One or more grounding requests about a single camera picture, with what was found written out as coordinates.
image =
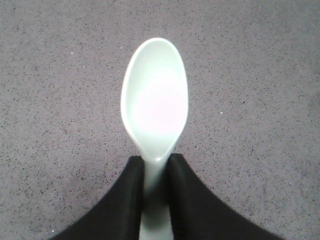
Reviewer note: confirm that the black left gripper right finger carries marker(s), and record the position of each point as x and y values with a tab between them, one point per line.
197	214

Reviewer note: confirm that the mint green plastic spoon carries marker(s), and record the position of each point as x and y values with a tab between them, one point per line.
154	110

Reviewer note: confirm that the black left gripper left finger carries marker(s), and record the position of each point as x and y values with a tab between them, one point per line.
117	216

